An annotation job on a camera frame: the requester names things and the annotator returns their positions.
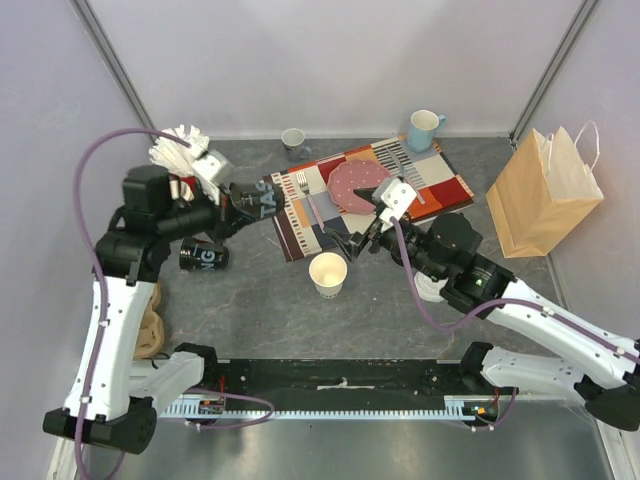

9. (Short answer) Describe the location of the light blue mug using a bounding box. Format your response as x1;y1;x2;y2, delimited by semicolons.
407;109;446;153

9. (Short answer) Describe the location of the cable duct rail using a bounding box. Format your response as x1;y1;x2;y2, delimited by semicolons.
159;394;497;422

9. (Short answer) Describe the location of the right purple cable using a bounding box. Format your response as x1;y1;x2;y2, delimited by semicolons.
392;217;640;434

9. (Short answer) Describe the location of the patchwork placemat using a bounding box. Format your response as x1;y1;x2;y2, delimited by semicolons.
264;135;473;262

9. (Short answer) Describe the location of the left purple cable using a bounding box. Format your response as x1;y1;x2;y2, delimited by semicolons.
72;127;276;480

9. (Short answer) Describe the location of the red straw holder cup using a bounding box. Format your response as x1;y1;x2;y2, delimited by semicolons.
169;173;196;202

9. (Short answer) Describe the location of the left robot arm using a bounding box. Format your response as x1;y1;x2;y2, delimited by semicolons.
43;165;284;454

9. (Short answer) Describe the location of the fork pink handle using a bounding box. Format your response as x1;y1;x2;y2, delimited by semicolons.
295;170;325;232

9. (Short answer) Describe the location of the white paper cup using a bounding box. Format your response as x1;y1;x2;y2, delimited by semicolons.
309;252;348;298

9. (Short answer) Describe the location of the purple cable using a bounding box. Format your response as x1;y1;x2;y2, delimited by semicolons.
392;217;640;434
72;127;276;480

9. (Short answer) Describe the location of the pink dotted plate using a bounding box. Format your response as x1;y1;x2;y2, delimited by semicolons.
327;160;391;215

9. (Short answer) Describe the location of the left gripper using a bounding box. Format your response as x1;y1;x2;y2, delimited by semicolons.
159;180;256;245

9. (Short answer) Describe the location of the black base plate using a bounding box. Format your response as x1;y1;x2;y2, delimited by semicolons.
193;359;497;409

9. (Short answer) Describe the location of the brown paper bag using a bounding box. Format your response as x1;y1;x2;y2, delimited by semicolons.
486;121;604;258

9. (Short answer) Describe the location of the small grey patterned mug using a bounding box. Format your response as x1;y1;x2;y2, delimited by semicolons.
281;128;311;162

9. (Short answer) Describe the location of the white wrapped straws bundle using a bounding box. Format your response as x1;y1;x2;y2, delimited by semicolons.
149;125;210;178

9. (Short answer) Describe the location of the cardboard cup carrier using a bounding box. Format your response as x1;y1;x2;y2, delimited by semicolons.
133;283;165;360

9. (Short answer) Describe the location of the black plastic cup stack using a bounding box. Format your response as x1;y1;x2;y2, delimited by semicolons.
179;237;230;271

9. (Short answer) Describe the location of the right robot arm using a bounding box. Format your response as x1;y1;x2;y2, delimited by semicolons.
325;178;639;431

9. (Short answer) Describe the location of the white lid stack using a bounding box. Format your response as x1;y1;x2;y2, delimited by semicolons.
414;272;447;303

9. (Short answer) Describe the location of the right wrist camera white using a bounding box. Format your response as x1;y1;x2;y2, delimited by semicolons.
372;177;417;225

